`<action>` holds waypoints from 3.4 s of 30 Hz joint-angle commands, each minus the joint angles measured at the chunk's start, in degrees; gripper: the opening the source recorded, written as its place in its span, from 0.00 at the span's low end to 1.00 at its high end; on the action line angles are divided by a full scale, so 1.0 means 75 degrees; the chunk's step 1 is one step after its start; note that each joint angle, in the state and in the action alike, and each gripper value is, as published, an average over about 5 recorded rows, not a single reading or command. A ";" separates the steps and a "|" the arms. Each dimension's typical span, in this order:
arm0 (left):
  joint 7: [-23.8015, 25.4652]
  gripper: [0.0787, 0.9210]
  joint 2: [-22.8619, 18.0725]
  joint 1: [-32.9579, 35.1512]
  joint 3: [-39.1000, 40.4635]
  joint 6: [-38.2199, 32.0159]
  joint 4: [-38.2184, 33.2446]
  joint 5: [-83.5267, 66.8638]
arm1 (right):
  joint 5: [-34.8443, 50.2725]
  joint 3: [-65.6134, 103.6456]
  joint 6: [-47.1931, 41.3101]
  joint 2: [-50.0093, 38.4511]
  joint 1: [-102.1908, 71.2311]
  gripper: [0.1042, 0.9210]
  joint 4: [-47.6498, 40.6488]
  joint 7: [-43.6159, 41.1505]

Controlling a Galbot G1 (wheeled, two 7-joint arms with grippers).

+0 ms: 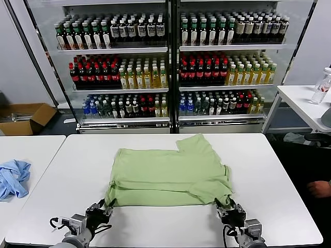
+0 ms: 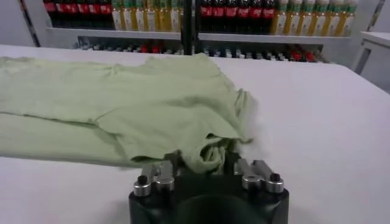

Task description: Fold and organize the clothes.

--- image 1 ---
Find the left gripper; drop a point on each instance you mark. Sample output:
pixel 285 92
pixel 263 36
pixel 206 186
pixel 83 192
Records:
pixel 98 215

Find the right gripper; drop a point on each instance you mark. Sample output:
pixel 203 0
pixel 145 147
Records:
pixel 232 218

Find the light green polo shirt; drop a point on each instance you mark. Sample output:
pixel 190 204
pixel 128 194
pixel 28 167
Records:
pixel 168 175

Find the person's bare hand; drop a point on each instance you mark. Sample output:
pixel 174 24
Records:
pixel 320 189

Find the small white floor piece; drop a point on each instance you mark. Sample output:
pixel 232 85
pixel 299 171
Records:
pixel 69 120

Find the clear green water bottle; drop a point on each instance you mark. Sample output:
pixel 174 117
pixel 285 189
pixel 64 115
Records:
pixel 198 108
pixel 100 111
pixel 107 110
pixel 205 107

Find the small white-cap dark bottle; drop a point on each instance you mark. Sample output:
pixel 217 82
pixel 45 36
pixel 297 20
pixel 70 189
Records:
pixel 219 107
pixel 121 111
pixel 135 110
pixel 212 108
pixel 128 110
pixel 226 106
pixel 233 106
pixel 114 111

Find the blue water bottle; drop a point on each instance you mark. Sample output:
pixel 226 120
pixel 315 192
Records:
pixel 85 112
pixel 190 109
pixel 93 111
pixel 182 109

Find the grey-green cloth bundle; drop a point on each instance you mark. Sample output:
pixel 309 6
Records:
pixel 294 138

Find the crumpled light blue shirt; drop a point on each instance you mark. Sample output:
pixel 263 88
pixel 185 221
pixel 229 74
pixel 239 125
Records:
pixel 14 178

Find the red-cap cola bottle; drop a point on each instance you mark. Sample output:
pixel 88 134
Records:
pixel 192 71
pixel 143 108
pixel 151 108
pixel 247 104
pixel 217 70
pixel 209 71
pixel 82 75
pixel 201 71
pixel 115 74
pixel 74 75
pixel 90 75
pixel 98 74
pixel 225 70
pixel 240 104
pixel 106 74
pixel 184 71

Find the yellow juice bottle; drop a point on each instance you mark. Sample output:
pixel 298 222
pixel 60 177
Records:
pixel 253 106
pixel 260 106
pixel 157 109
pixel 256 76
pixel 164 109
pixel 271 75
pixel 248 76
pixel 131 80
pixel 163 78
pixel 139 80
pixel 147 79
pixel 240 77
pixel 123 80
pixel 264 75
pixel 155 79
pixel 232 77

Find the brown cardboard box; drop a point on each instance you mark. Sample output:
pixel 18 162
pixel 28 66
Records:
pixel 24 126

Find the black chair armrest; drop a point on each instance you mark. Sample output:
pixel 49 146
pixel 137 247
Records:
pixel 318 138

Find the silver metal rods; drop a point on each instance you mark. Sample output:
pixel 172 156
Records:
pixel 18 117

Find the white side table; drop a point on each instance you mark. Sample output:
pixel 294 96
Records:
pixel 297 98

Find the grey rounded object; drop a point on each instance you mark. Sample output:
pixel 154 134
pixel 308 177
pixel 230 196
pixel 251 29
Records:
pixel 328 118

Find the clear plastic water bottle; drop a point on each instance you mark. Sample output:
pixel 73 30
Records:
pixel 320 90

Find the beverage display cabinet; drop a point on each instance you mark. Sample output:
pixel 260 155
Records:
pixel 116 50
pixel 227 47

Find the open glass cabinet door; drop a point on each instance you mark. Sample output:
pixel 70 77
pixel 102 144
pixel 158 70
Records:
pixel 38 51
pixel 301 38

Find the green-cap dark tea bottle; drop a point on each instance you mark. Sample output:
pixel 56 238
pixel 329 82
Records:
pixel 184 33
pixel 194 33
pixel 106 37
pixel 96 37
pixel 87 37
pixel 222 32
pixel 231 32
pixel 203 33
pixel 212 33
pixel 69 38
pixel 78 38
pixel 60 38

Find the white-cap dark labelled bottle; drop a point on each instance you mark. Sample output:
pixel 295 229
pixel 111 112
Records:
pixel 151 28
pixel 258 25
pixel 267 25
pixel 123 30
pixel 132 29
pixel 284 25
pixel 114 30
pixel 141 29
pixel 160 28
pixel 276 25

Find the beige-label drink bottle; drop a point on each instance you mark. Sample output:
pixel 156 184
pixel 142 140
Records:
pixel 249 25
pixel 240 26

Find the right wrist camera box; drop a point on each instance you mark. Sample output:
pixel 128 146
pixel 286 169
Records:
pixel 253 227

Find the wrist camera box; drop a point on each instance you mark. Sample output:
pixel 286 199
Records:
pixel 253 227
pixel 77 223

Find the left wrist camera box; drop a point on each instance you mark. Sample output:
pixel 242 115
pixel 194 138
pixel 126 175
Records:
pixel 77 223

